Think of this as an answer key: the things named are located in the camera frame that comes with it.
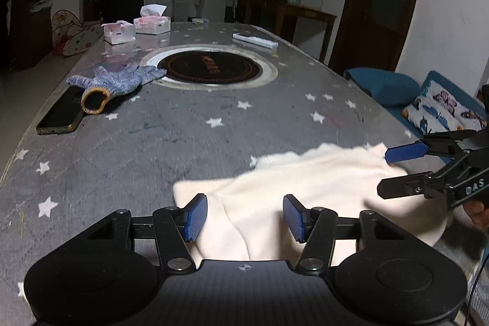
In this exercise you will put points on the person's right hand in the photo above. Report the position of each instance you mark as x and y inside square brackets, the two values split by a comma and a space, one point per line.
[478, 213]

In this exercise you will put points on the pink tissue box with tissue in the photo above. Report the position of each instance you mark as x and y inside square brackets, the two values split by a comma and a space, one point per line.
[152, 20]

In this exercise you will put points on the blue sofa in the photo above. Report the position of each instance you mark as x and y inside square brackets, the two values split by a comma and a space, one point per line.
[396, 91]

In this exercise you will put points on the dark wooden side table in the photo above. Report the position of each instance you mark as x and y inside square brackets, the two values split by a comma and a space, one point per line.
[301, 25]

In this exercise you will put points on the butterfly print pillow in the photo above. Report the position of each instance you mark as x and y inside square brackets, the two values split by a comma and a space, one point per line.
[435, 109]

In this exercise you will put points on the black smartphone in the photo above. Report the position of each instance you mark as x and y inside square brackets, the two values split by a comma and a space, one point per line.
[65, 114]

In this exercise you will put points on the pink tissue box left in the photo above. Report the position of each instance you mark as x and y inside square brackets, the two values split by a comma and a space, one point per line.
[118, 33]

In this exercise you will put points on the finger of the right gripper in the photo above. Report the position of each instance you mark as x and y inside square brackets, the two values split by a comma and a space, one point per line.
[412, 186]
[420, 150]

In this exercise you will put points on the white remote control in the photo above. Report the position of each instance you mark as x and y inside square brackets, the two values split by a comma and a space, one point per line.
[255, 40]

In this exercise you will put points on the round black induction cooktop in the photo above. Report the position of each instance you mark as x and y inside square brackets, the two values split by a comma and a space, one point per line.
[211, 68]

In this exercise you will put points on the blue knit work glove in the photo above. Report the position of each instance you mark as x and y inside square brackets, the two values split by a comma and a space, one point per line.
[106, 86]

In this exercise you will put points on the polka dot play tent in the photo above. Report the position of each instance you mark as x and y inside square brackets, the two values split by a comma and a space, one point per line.
[70, 36]

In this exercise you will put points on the cream white sweatshirt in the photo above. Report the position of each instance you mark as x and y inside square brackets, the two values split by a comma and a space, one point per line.
[245, 220]

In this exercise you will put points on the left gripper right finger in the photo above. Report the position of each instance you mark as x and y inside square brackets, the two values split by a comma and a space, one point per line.
[315, 228]

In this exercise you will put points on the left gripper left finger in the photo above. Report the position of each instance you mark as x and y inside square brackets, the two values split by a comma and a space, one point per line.
[174, 228]

